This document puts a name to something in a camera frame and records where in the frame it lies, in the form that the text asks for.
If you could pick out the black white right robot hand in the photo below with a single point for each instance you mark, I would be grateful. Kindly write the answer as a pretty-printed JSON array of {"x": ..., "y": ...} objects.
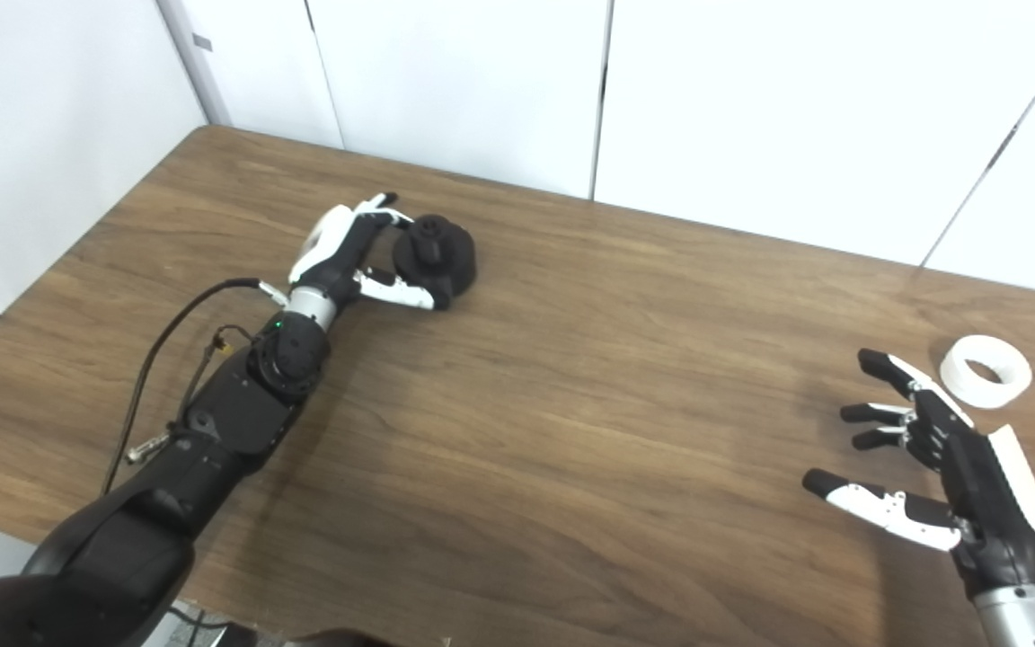
[{"x": 989, "y": 503}]

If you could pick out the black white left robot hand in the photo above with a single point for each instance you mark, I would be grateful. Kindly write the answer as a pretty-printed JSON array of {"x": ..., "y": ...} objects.
[{"x": 324, "y": 238}]

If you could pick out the round black part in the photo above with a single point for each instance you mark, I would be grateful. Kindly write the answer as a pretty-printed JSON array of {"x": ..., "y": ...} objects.
[{"x": 455, "y": 261}]

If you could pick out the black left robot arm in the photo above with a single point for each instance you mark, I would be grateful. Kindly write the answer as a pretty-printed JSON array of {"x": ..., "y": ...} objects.
[{"x": 230, "y": 413}]

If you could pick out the small grey wall plate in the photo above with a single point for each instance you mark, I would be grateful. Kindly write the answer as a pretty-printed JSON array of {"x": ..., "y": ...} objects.
[{"x": 202, "y": 42}]

